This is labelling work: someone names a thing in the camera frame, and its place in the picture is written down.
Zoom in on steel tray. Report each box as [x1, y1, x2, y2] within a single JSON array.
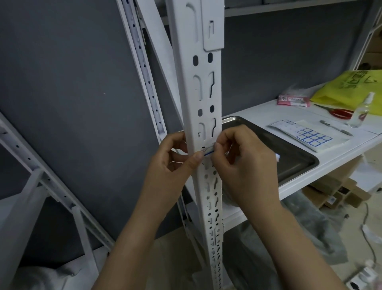
[[220, 116, 320, 184]]

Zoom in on yellow-green plastic bag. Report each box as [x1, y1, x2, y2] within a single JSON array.
[[310, 69, 382, 116]]

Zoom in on person's left forearm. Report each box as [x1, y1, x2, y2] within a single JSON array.
[[91, 198, 177, 290]]

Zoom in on white paper pad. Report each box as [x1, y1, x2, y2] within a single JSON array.
[[268, 119, 350, 153]]

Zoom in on person's left hand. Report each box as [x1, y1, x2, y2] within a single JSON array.
[[140, 131, 205, 216]]

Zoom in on person's right forearm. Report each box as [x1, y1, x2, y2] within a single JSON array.
[[252, 202, 348, 290]]

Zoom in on cardboard box with dark print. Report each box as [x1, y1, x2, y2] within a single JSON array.
[[358, 28, 382, 71]]

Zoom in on brown cardboard box piece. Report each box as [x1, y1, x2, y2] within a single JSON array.
[[301, 155, 374, 210]]

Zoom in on clear spray bottle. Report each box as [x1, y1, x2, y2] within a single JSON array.
[[347, 92, 375, 128]]

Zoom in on red scissors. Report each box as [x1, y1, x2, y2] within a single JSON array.
[[313, 104, 356, 120]]

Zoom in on black cable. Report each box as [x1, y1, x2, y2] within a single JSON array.
[[363, 202, 377, 262]]

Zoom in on white torn paper strip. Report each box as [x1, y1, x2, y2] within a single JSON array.
[[361, 224, 382, 244]]

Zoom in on person's grey clothing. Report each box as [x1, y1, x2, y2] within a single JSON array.
[[222, 191, 348, 290]]

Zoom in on white power strip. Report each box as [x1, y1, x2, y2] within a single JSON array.
[[346, 259, 380, 290]]

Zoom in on person's right hand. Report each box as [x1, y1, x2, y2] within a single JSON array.
[[212, 125, 283, 216]]

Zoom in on sheet of blue-bordered labels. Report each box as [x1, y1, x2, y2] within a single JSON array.
[[268, 119, 333, 147]]

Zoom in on pink packet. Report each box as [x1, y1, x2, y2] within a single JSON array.
[[277, 86, 312, 108]]

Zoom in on white paper sheet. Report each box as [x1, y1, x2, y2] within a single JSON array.
[[346, 160, 382, 193]]

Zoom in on white perforated shelf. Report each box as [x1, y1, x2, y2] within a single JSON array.
[[165, 0, 226, 290]]

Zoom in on grey pen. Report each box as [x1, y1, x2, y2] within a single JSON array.
[[320, 120, 355, 137]]

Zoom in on white metal shelving rack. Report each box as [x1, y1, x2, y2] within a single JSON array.
[[179, 85, 382, 233]]

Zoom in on white-grey cloth bundle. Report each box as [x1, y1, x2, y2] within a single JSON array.
[[18, 263, 84, 290]]

